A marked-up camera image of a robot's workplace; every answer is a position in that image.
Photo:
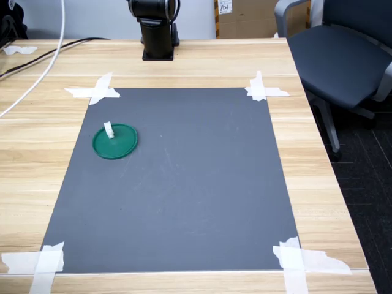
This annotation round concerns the small white plastic terminal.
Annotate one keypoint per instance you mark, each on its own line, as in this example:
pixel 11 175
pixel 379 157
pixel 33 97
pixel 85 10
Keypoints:
pixel 108 130

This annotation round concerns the round green lid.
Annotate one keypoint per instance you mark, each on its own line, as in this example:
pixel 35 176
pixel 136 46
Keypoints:
pixel 119 147

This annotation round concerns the dark grey mat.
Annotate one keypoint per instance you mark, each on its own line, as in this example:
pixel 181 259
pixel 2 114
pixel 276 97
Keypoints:
pixel 183 183

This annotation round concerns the white tape cross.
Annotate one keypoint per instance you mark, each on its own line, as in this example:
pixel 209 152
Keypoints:
pixel 258 90
pixel 294 263
pixel 98 90
pixel 46 263

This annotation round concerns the brown cardboard box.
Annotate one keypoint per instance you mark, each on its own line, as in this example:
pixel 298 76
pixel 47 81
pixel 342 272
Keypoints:
pixel 251 24

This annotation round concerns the dark grey office chair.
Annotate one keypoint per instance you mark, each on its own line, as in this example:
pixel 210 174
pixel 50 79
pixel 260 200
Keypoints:
pixel 337 61

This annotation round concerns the person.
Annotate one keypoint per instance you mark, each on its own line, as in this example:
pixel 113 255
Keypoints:
pixel 13 21

